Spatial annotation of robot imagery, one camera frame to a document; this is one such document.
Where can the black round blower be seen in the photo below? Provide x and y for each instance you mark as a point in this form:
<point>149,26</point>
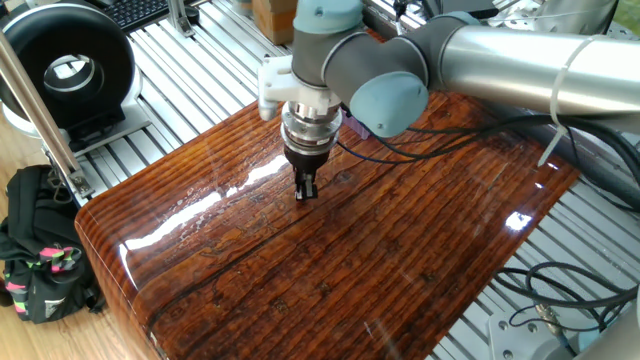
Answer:
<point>30,40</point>

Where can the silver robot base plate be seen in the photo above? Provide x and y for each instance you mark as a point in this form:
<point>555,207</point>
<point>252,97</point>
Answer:
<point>515,335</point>

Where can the perforated aluminium plate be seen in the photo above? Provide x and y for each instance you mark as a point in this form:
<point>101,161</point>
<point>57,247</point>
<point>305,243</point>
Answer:
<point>520,15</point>

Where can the black round knob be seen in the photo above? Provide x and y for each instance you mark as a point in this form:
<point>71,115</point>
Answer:
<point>192,14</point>

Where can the black power adapter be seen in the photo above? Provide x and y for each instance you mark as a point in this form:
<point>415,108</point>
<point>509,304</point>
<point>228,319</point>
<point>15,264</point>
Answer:
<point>465,7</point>

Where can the black keyboard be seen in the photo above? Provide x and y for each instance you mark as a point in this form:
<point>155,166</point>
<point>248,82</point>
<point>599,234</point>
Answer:
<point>135,12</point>

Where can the brown cardboard box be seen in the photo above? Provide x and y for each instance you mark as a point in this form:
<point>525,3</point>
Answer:
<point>272,20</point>

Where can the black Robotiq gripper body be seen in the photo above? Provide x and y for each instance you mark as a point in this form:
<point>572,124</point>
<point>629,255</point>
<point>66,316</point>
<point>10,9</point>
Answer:
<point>306,162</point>

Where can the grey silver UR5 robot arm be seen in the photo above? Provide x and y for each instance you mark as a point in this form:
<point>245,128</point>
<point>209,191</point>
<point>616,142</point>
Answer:
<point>500,65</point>

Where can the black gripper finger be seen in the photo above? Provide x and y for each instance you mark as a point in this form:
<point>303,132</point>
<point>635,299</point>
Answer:
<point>311,185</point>
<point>300,185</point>

